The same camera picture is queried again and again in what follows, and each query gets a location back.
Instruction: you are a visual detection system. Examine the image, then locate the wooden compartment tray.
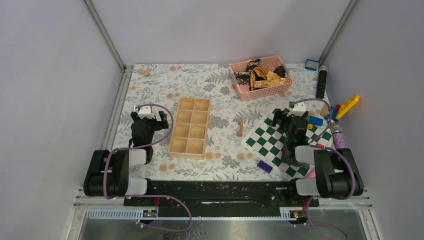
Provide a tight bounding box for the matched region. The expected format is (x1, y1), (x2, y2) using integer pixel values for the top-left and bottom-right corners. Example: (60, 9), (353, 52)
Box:
(168, 97), (211, 160)

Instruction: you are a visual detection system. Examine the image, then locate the yellow patterned tie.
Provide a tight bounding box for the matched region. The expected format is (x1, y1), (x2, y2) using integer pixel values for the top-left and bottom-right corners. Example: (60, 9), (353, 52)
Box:
(250, 66), (292, 91)

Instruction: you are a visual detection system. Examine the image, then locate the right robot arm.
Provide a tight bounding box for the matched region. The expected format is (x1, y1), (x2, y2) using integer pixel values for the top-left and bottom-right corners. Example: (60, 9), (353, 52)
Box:
(271, 108), (364, 206)

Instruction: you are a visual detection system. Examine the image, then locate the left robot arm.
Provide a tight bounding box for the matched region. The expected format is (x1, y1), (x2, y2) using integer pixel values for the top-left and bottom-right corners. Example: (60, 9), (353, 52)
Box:
(83, 111), (169, 206)

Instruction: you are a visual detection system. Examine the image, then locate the colourful lego brick pile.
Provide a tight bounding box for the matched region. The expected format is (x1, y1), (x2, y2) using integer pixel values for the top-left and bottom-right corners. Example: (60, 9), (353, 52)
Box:
(306, 104), (341, 130)

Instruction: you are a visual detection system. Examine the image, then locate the green white chessboard mat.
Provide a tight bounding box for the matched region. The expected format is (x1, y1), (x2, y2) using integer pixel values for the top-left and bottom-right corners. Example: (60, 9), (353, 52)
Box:
(241, 104), (334, 182)

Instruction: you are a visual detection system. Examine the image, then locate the purple glitter tube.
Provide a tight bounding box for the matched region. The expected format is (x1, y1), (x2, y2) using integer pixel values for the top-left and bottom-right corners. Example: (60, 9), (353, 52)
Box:
(330, 123), (346, 149)

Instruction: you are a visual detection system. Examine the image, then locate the purple lego brick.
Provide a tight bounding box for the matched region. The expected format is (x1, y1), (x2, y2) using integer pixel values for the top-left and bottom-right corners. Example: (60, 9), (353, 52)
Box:
(257, 160), (273, 174)

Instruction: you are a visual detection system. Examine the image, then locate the yellow triangle toy block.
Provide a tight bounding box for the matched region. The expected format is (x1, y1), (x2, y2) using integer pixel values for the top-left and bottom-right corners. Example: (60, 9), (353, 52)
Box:
(336, 95), (361, 120)

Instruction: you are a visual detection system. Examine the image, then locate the curved wooden block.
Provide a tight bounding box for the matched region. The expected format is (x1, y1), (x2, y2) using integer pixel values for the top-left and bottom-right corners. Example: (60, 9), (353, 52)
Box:
(236, 120), (244, 137)

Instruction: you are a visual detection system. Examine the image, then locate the small wooden cylinder block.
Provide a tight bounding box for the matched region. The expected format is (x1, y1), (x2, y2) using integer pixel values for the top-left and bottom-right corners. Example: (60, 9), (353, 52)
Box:
(137, 68), (151, 77)

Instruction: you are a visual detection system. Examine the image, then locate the pink plastic basket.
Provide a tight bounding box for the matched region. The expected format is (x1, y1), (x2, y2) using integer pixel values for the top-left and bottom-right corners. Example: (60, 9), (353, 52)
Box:
(229, 55), (294, 102)

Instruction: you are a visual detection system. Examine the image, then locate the blue white lego brick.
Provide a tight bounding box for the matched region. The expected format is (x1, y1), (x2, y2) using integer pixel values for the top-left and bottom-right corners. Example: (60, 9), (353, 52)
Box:
(304, 59), (320, 71)

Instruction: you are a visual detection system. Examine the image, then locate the black floral tie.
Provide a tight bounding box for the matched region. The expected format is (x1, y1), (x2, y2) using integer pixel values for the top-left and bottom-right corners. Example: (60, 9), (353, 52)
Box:
(234, 58), (261, 85)

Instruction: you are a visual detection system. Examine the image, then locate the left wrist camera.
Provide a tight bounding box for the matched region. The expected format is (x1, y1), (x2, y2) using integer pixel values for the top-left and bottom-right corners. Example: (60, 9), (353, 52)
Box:
(133, 105), (156, 119)

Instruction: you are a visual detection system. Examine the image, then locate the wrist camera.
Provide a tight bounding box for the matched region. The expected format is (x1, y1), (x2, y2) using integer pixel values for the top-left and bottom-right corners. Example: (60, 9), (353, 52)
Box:
(133, 105), (156, 119)
(287, 102), (308, 117)

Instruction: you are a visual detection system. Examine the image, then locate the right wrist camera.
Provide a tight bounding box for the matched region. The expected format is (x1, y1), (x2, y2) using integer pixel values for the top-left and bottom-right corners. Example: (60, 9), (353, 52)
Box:
(287, 102), (308, 117)

